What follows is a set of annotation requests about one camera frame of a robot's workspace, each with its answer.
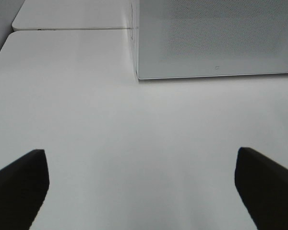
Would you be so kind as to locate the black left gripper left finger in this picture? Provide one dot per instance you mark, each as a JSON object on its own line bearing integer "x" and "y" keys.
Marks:
{"x": 24, "y": 184}

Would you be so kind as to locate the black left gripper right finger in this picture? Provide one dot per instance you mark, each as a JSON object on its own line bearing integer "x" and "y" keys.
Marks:
{"x": 262, "y": 185}

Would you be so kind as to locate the white microwave oven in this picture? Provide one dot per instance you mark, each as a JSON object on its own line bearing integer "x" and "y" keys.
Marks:
{"x": 216, "y": 36}

